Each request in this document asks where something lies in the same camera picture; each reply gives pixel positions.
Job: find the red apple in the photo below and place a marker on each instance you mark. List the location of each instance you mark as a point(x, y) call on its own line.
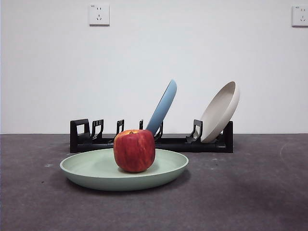
point(133, 151)

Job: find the green plate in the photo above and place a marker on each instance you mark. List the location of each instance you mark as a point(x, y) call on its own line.
point(95, 173)

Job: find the blue plate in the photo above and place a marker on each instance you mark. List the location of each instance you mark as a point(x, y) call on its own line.
point(163, 106)

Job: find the black plate rack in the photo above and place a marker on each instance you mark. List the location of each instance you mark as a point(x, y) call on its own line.
point(192, 146)

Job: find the cream plate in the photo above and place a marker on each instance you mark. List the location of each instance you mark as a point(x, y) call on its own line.
point(219, 115)

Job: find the white wall socket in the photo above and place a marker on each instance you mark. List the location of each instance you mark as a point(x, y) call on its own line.
point(99, 14)
point(300, 16)

